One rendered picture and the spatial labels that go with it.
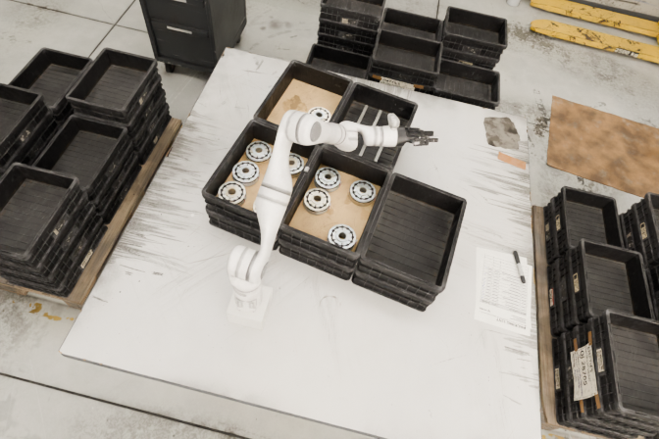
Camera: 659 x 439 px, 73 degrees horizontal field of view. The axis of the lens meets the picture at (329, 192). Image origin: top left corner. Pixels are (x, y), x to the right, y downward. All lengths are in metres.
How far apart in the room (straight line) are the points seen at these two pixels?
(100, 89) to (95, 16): 1.44
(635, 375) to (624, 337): 0.15
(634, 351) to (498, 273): 0.71
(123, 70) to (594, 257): 2.67
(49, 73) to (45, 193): 0.93
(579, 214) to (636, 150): 1.16
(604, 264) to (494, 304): 0.92
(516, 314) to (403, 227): 0.54
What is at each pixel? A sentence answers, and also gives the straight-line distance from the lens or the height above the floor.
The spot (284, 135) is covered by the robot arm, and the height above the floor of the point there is 1.29.
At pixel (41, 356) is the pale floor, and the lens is 2.58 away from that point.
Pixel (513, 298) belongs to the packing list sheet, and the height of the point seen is 0.70.
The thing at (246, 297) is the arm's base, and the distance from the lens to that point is 1.44.
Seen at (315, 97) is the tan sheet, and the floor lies 0.83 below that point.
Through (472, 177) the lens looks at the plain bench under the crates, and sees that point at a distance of 2.13.
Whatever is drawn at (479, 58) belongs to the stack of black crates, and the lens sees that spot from 3.15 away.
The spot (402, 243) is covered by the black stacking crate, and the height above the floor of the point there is 0.83.
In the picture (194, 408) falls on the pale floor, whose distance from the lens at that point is 2.33.
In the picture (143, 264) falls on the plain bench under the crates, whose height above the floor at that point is 0.70.
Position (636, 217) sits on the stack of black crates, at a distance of 2.94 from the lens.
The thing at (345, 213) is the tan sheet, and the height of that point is 0.83.
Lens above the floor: 2.28
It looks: 56 degrees down
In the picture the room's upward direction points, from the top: 11 degrees clockwise
